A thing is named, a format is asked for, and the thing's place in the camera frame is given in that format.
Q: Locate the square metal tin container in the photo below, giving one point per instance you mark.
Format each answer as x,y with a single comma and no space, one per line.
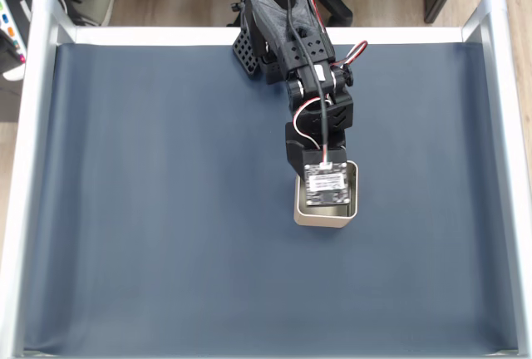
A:
320,217

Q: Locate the dark blue table mat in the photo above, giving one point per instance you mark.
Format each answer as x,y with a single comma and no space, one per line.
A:
166,230

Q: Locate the white tape strip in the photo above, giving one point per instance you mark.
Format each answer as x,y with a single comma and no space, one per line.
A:
26,9

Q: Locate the black camera circuit board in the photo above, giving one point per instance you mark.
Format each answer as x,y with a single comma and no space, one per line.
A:
326,186

